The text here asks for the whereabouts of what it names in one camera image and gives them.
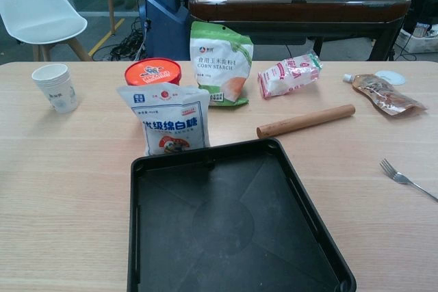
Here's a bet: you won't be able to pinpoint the white sugar bag blue print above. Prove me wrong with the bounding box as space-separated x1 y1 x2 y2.
116 83 211 157

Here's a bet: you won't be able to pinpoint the black square plastic tray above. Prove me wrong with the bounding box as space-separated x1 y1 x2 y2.
126 137 357 292

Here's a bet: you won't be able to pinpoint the green white corn starch bag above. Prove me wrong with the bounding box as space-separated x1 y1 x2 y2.
190 21 255 108

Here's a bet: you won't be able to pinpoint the pink white powder bag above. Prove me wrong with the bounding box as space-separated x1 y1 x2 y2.
257 51 324 100

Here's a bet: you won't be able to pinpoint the wooden rolling pin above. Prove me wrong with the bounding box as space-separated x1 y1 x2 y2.
256 103 357 139

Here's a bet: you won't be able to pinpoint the round tub orange lid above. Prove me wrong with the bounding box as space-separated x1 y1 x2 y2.
124 57 181 88

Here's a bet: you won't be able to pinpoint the blue machine base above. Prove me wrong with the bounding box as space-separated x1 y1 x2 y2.
138 0 191 62

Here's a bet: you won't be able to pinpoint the dark brown mahjong table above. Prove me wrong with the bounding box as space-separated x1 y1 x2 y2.
188 0 411 62

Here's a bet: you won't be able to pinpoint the white paper cup stack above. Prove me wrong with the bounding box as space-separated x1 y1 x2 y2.
31 63 79 114

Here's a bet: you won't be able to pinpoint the brown sauce spout pouch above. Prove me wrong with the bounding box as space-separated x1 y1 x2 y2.
342 72 428 116

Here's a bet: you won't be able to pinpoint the white round disc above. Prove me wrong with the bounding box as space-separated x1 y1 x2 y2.
374 70 407 85

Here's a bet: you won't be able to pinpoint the metal fork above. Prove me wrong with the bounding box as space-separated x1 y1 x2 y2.
378 158 438 203

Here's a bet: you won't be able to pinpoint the white box of clutter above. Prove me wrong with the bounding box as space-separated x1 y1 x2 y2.
398 21 438 55

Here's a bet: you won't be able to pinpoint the white chair wooden legs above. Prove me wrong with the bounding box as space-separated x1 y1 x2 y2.
0 0 94 63

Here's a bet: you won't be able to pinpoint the tangle of black floor cables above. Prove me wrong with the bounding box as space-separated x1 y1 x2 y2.
108 20 151 62

